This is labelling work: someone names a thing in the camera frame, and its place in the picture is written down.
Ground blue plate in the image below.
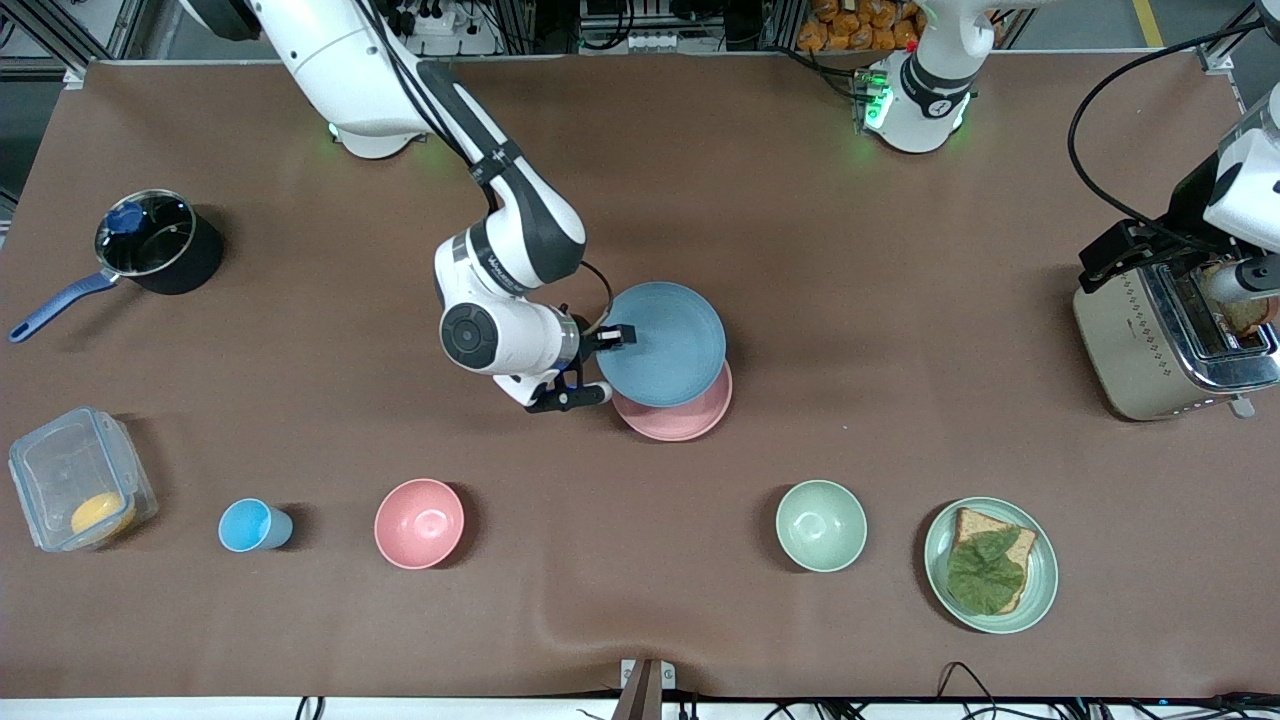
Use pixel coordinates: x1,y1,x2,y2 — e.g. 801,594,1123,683
596,281,728,409

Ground pink plate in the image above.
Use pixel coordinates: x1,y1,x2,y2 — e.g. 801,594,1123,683
610,360,734,443

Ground beige chrome toaster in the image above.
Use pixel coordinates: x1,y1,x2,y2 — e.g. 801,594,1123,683
1072,233,1280,422

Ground dark toasted bread slice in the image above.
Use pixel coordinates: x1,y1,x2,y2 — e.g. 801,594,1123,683
1212,296,1279,338

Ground brown table mat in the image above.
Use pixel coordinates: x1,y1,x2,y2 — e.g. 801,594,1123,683
0,55,1280,701

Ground pink bowl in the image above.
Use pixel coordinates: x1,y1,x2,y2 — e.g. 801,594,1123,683
374,478,466,571

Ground brown bread slice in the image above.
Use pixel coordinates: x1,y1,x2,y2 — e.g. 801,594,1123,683
950,507,1038,615

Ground green bowl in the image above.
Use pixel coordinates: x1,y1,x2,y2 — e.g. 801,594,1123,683
776,480,868,574

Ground green lettuce leaf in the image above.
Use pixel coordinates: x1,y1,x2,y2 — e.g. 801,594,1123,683
946,527,1029,616

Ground green plate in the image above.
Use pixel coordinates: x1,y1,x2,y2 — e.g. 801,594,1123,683
923,497,1059,635

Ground bag of orange buns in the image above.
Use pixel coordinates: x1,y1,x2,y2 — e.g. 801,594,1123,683
797,0,926,53

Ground white power strip with plugs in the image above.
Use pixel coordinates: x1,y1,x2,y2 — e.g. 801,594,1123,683
385,0,458,37

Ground blue cup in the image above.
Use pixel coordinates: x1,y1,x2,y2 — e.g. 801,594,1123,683
218,498,294,554

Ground orange round food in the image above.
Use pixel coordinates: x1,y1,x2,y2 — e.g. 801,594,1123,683
70,491,136,538

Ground clear plastic container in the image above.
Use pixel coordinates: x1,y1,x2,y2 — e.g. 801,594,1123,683
8,406,159,554

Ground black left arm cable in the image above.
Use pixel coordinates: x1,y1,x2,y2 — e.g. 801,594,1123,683
1066,5,1280,241

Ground aluminium frame profile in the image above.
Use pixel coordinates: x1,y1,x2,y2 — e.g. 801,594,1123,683
1198,0,1280,76
0,0,136,76

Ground black pot blue handle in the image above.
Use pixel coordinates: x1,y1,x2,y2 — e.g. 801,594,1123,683
8,188,224,344

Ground thin black looped cable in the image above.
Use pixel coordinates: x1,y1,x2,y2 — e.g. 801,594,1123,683
935,661,1011,720

